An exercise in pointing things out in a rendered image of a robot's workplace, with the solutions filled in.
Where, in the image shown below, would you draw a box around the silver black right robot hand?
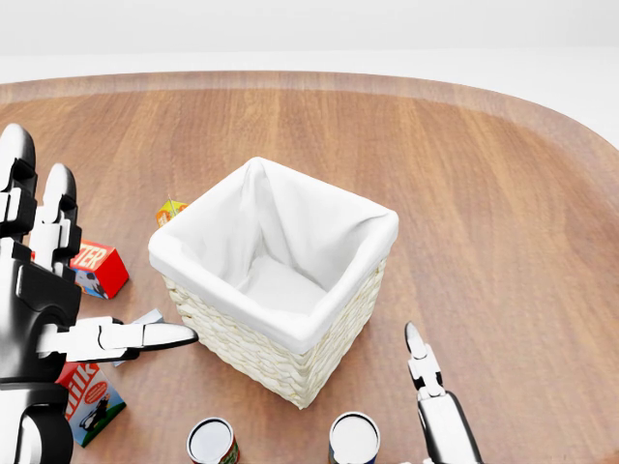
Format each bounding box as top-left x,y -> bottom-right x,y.
404,321 -> 486,464

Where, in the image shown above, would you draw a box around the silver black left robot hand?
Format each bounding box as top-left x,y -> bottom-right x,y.
0,123 -> 200,390

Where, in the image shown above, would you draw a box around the wicker basket with white liner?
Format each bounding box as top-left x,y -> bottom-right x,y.
147,156 -> 401,411

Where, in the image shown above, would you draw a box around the red butter box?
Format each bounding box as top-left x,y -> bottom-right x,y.
69,239 -> 131,301

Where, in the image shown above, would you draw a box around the tin with blue yellow label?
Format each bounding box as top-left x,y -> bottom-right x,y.
328,411 -> 382,464

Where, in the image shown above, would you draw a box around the small pale grey box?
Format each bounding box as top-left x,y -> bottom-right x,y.
112,308 -> 166,367

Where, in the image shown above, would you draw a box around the red milk carton with cow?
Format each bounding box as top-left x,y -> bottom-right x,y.
54,361 -> 129,449

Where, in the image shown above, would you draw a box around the small orange juice carton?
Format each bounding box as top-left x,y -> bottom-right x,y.
154,194 -> 191,229

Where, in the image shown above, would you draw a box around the tin with red green label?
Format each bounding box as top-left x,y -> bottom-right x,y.
186,417 -> 242,464

